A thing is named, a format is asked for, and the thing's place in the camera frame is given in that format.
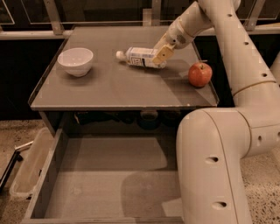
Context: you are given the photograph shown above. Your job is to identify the red apple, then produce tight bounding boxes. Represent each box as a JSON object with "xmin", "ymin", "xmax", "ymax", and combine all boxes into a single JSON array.
[{"xmin": 188, "ymin": 62, "xmax": 213, "ymax": 88}]

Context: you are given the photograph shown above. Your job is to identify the clear plastic bin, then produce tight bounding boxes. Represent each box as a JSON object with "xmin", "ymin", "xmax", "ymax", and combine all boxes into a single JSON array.
[{"xmin": 10, "ymin": 128, "xmax": 53, "ymax": 198}]

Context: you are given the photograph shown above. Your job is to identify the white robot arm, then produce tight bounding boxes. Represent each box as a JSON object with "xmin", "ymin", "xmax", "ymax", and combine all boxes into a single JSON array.
[{"xmin": 153, "ymin": 0, "xmax": 280, "ymax": 224}]

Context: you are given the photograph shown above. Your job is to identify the tape roll under top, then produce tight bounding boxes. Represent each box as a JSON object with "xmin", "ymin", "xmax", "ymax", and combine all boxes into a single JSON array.
[{"xmin": 136, "ymin": 110, "xmax": 160, "ymax": 130}]

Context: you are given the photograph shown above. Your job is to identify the white ceramic bowl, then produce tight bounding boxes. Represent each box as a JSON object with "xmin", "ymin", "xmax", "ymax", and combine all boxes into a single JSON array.
[{"xmin": 57, "ymin": 47, "xmax": 94, "ymax": 77}]

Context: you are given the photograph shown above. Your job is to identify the blue plastic bottle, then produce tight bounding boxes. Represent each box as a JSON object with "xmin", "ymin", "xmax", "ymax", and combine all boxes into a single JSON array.
[{"xmin": 115, "ymin": 47, "xmax": 166, "ymax": 69}]

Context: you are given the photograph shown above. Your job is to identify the open grey top drawer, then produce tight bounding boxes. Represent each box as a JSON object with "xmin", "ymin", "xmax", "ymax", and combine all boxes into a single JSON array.
[{"xmin": 21, "ymin": 129, "xmax": 183, "ymax": 224}]

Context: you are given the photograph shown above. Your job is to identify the grey cabinet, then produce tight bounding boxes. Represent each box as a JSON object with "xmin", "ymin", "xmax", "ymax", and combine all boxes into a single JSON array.
[{"xmin": 29, "ymin": 26, "xmax": 218, "ymax": 133}]

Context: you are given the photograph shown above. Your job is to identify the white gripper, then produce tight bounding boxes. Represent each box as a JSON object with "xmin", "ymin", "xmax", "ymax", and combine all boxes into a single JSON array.
[{"xmin": 152, "ymin": 17, "xmax": 194, "ymax": 65}]

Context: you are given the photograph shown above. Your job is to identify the metal railing frame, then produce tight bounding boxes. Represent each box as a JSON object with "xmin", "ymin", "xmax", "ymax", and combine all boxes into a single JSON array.
[{"xmin": 0, "ymin": 0, "xmax": 280, "ymax": 41}]

